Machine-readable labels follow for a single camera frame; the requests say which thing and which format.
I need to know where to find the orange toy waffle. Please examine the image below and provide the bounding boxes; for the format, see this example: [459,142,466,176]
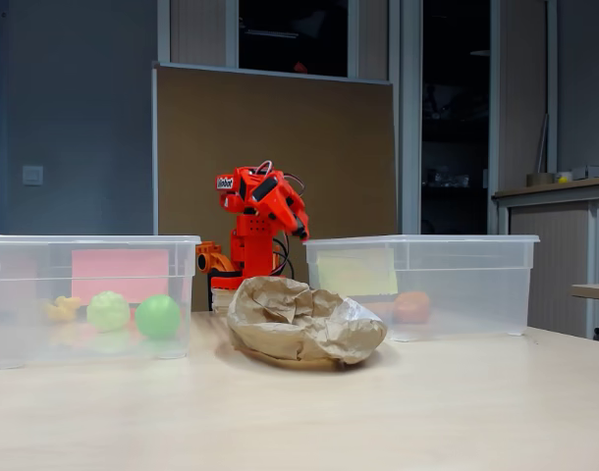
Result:
[365,300,396,321]

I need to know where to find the brown toy doughnut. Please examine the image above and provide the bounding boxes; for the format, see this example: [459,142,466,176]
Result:
[392,290,432,325]

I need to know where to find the green toy apple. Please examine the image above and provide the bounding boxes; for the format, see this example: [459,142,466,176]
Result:
[134,293,182,340]

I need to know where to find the light green toy grapes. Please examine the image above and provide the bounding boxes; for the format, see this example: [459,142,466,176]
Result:
[85,290,132,333]

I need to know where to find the yellow toy bananas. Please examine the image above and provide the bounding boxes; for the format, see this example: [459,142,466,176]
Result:
[44,294,83,324]

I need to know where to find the yellow sticky note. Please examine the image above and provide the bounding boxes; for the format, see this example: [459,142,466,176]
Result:
[316,247,399,296]

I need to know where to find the pink sticky note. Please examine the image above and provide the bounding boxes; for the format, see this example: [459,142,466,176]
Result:
[71,248,171,305]

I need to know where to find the clear plastic bin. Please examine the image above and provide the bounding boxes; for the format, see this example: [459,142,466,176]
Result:
[0,234,201,370]
[302,234,541,343]

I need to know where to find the brown cork board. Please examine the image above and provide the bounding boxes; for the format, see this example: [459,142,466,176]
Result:
[151,61,398,313]

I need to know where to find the orange table clamp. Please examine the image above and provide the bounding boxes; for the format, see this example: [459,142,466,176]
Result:
[194,240,237,276]

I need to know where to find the wooden base block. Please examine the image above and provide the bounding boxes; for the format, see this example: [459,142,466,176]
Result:
[210,288,242,315]

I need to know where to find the crumpled brown paper bag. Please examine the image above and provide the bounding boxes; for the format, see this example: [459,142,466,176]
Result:
[225,276,389,366]

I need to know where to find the grey cabinet with wooden top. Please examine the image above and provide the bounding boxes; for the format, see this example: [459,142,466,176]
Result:
[492,175,599,340]

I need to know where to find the black base cable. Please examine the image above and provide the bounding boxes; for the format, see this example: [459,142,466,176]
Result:
[272,235,296,280]

